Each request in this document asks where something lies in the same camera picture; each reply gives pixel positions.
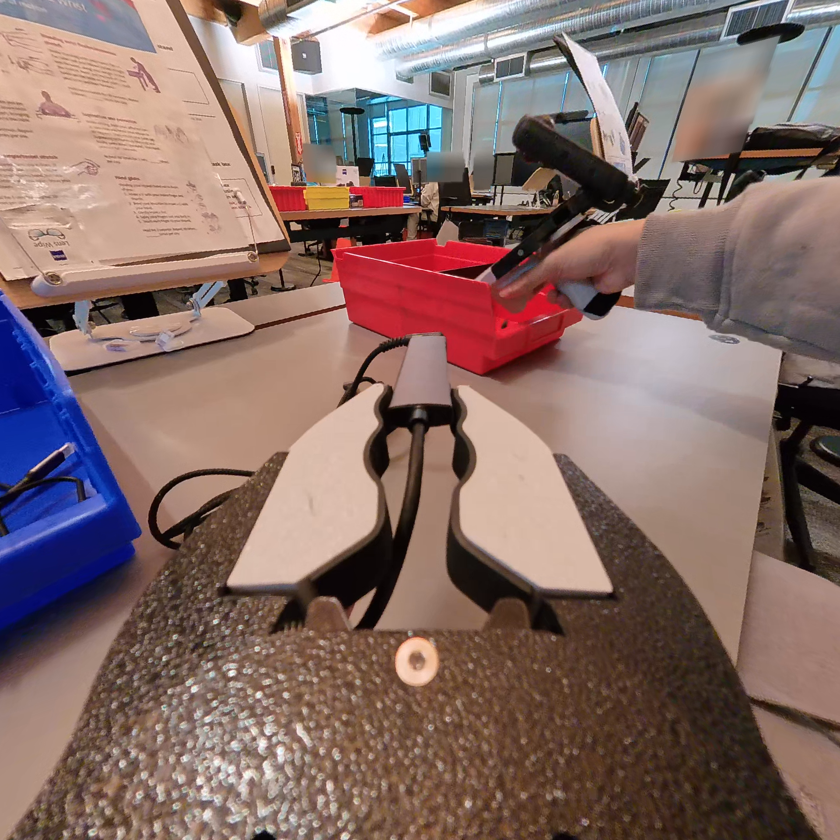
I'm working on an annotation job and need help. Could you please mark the blue parts bin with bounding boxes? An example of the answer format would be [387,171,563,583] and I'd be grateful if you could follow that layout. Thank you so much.
[0,289,142,631]

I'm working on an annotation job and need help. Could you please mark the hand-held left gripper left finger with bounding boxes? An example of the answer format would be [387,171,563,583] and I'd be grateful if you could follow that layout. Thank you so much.
[225,382,396,610]

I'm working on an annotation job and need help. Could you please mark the wooden document stand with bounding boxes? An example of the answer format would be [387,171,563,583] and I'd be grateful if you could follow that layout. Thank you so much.
[553,33,636,181]

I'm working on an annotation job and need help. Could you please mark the instruction sheet on stand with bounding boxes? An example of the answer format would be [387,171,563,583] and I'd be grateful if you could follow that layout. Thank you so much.
[0,0,294,376]

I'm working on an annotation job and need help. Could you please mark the person's legs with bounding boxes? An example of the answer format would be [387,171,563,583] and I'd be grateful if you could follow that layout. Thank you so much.
[735,550,840,840]

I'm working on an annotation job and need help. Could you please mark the person's right hand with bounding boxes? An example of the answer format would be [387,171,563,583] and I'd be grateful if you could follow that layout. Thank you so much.
[495,218,648,314]

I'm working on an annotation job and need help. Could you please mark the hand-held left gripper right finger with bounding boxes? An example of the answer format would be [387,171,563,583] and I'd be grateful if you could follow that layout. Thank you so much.
[447,385,617,613]

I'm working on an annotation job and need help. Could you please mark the black braided cable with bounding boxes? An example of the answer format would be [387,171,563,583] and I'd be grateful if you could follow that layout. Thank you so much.
[147,336,409,551]

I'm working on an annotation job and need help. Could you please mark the silver ventilation duct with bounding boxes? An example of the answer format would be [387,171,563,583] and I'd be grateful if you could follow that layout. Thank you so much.
[374,0,840,83]
[258,0,395,39]

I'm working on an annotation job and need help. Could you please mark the red divided parts bin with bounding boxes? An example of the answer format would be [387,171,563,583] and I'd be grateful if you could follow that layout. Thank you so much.
[331,239,585,376]

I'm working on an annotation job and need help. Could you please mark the thin black cable silver plug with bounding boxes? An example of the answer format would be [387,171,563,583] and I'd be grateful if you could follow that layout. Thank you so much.
[0,443,89,536]

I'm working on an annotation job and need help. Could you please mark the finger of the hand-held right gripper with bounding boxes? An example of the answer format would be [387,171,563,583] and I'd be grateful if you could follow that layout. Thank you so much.
[474,251,547,291]

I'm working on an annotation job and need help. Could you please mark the black round pendant lamp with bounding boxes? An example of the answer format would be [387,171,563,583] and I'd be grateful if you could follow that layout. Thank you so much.
[737,23,806,46]

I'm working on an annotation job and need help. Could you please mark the person's right forearm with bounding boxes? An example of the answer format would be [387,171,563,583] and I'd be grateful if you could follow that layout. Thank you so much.
[633,175,840,363]

